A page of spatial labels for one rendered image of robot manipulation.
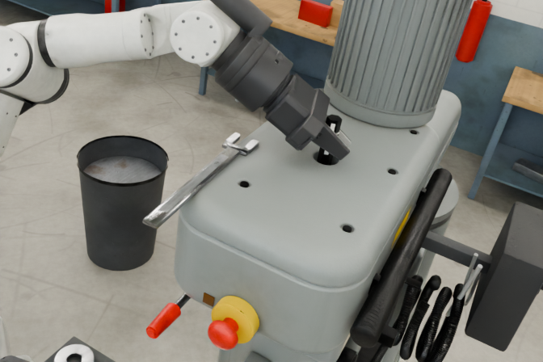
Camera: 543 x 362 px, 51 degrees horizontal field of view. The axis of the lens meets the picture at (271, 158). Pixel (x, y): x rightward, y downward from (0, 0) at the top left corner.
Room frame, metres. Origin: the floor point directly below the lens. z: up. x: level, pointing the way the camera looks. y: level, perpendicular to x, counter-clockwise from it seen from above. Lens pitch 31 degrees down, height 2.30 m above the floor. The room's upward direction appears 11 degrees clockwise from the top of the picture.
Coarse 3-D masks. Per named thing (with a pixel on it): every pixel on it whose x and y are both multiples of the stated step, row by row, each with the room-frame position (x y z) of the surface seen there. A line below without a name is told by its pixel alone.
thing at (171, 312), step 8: (184, 296) 0.58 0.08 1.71; (168, 304) 0.56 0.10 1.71; (176, 304) 0.56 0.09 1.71; (184, 304) 0.57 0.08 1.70; (160, 312) 0.54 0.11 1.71; (168, 312) 0.54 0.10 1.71; (176, 312) 0.55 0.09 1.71; (160, 320) 0.52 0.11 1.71; (168, 320) 0.53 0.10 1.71; (152, 328) 0.51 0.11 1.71; (160, 328) 0.51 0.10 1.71; (152, 336) 0.51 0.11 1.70
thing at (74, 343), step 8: (64, 344) 0.92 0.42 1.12; (72, 344) 0.92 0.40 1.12; (80, 344) 0.91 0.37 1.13; (56, 352) 0.89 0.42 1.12; (64, 352) 0.88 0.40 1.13; (72, 352) 0.89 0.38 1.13; (80, 352) 0.89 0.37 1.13; (88, 352) 0.90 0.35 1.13; (96, 352) 0.91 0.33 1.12; (48, 360) 0.86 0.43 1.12; (56, 360) 0.86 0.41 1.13; (64, 360) 0.86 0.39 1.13; (72, 360) 0.87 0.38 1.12; (80, 360) 0.88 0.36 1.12; (88, 360) 0.87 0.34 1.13; (96, 360) 0.89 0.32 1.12; (104, 360) 0.89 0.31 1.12; (112, 360) 0.90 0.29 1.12
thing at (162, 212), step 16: (224, 144) 0.69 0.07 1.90; (256, 144) 0.71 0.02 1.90; (224, 160) 0.65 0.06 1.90; (192, 176) 0.60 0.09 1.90; (208, 176) 0.60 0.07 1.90; (176, 192) 0.56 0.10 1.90; (192, 192) 0.56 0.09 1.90; (160, 208) 0.52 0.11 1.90; (176, 208) 0.53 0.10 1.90; (160, 224) 0.50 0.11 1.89
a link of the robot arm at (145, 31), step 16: (208, 0) 0.78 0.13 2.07; (128, 16) 0.72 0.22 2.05; (144, 16) 0.73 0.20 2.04; (160, 16) 0.76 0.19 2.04; (176, 16) 0.77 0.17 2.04; (128, 32) 0.70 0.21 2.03; (144, 32) 0.72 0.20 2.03; (160, 32) 0.76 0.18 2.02; (128, 48) 0.70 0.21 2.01; (144, 48) 0.70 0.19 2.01; (160, 48) 0.74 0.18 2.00
